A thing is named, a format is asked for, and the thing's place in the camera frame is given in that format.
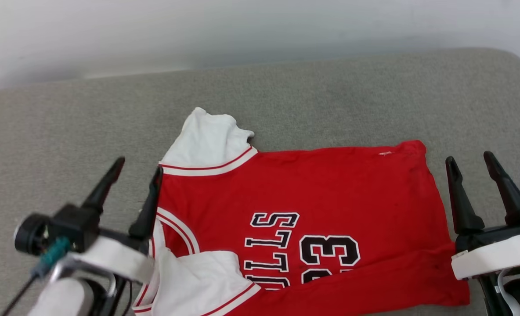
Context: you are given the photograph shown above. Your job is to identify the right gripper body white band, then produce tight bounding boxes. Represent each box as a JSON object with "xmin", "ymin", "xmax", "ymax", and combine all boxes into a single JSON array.
[{"xmin": 451, "ymin": 197, "xmax": 520, "ymax": 280}]

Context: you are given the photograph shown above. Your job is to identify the red white basketball jersey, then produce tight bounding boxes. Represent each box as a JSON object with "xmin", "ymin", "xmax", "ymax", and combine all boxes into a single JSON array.
[{"xmin": 133, "ymin": 107, "xmax": 470, "ymax": 316}]

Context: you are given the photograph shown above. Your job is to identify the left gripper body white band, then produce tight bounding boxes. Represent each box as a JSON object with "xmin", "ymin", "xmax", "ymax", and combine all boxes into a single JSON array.
[{"xmin": 14, "ymin": 214, "xmax": 155, "ymax": 284}]

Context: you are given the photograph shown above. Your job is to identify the grey fabric sofa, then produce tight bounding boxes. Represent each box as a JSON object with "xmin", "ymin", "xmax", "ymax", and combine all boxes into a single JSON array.
[{"xmin": 0, "ymin": 47, "xmax": 520, "ymax": 316}]

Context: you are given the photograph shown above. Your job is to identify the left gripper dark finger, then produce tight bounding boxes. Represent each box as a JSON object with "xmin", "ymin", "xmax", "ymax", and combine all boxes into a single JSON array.
[
  {"xmin": 128, "ymin": 166, "xmax": 164, "ymax": 240},
  {"xmin": 82, "ymin": 157, "xmax": 126, "ymax": 215}
]

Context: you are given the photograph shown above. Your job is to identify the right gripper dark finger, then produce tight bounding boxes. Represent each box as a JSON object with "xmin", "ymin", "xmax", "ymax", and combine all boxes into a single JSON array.
[
  {"xmin": 483, "ymin": 151, "xmax": 520, "ymax": 227},
  {"xmin": 445, "ymin": 156, "xmax": 485, "ymax": 236}
]

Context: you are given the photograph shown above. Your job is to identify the teal left camera cable connector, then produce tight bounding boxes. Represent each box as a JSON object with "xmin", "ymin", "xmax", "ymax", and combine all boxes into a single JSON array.
[{"xmin": 1, "ymin": 237, "xmax": 71, "ymax": 316}]

